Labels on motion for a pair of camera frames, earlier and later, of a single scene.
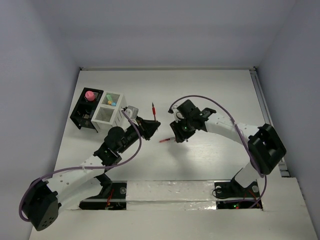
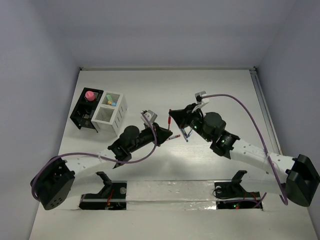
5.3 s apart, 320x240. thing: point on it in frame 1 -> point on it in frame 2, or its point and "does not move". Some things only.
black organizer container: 85,107 does not move
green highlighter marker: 109,97 does not move
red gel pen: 154,111 -> 169,121
